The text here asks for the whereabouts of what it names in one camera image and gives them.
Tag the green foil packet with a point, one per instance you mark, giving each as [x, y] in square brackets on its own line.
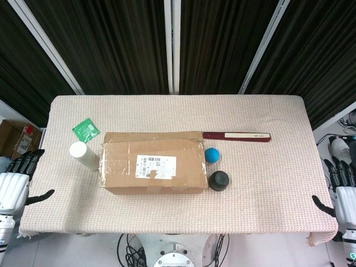
[85, 129]

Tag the pink woven tablecloth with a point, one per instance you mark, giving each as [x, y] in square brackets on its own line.
[250, 208]

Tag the white partition frame post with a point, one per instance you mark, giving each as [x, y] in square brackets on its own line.
[47, 50]
[264, 47]
[172, 47]

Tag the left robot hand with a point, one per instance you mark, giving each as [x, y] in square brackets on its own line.
[14, 189]

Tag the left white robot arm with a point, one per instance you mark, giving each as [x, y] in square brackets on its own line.
[5, 225]

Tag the brown cardboard box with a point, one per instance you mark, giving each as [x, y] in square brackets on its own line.
[125, 155]

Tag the white silver robot base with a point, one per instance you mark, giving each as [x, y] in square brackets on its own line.
[173, 256]

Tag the blue ball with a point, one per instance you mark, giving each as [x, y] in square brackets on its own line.
[212, 155]

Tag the black pleated partition panel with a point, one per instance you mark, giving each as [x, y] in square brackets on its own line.
[320, 55]
[111, 41]
[16, 69]
[222, 41]

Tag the cardboard box on floor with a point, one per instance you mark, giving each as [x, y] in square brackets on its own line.
[14, 136]

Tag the long dark red box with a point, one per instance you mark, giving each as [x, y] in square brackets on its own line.
[214, 136]

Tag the black faceted cup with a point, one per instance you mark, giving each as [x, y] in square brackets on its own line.
[219, 180]

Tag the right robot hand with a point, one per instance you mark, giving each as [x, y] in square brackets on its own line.
[346, 200]

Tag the white plastic bottle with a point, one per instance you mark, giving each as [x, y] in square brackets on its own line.
[83, 155]

